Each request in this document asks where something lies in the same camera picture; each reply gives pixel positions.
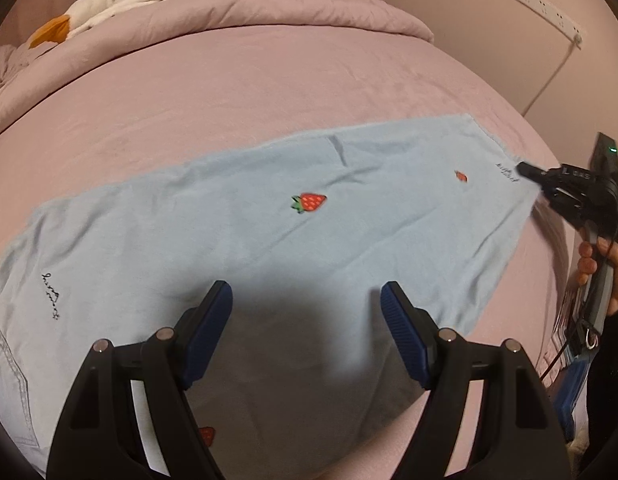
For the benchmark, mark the white power strip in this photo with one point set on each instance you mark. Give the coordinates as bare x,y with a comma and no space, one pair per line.
557,18

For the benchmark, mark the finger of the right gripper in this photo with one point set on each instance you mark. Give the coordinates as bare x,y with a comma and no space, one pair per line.
533,173
562,202

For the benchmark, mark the person's right hand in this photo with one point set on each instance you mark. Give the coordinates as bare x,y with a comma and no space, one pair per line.
587,267

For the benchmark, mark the light blue strawberry pants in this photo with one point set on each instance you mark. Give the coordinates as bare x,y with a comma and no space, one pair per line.
306,230

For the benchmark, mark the mauve quilted comforter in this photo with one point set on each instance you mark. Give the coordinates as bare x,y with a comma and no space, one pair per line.
29,76

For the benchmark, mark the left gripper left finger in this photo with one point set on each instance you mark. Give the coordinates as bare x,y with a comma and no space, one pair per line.
201,330

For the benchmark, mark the pink bed sheet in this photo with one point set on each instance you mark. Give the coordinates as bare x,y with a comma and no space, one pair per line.
242,87

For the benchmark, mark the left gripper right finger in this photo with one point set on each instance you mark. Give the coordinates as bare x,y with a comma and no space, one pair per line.
414,333

